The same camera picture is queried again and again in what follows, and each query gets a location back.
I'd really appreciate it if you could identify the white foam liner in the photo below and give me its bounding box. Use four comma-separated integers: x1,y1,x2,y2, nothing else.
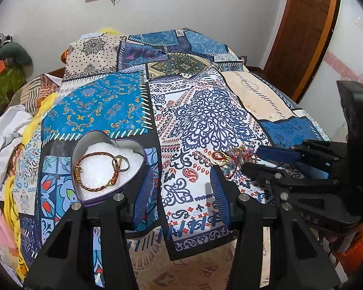
78,142,144,202

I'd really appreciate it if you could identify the pile of dark clothes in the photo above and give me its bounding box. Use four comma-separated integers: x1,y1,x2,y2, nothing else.
0,34,34,73

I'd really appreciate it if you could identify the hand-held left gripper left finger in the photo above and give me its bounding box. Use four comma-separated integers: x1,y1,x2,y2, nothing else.
23,166,154,290

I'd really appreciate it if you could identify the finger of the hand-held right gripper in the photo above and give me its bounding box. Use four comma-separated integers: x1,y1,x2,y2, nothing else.
257,139,350,185
240,161,363,227

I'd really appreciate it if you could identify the colourful beaded bracelet tangle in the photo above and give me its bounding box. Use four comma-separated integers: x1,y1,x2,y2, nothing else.
224,146,259,179

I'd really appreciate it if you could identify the gold and red ring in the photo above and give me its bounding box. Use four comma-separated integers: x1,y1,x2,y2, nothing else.
211,151,229,166

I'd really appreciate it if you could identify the yellow cloth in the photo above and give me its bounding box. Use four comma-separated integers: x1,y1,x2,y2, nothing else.
3,92,59,281

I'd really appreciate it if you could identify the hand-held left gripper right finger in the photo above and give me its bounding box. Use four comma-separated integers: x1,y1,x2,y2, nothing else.
210,167,342,290

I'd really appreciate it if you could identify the blue patchwork blanket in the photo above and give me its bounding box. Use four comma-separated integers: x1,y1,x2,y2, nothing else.
10,28,333,289

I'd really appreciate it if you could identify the brown striped cloth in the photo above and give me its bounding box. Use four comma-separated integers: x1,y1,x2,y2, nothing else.
9,73,62,117

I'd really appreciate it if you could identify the red braided bracelet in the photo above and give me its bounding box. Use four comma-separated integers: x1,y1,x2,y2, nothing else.
75,152,117,192

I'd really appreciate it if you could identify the white cloth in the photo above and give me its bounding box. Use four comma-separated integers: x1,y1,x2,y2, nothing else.
0,104,34,200

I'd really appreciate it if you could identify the heart-shaped tin box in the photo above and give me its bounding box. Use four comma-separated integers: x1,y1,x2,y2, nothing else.
71,130,147,206

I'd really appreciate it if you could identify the brown wooden door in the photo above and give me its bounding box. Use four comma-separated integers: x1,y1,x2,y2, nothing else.
262,0,343,103

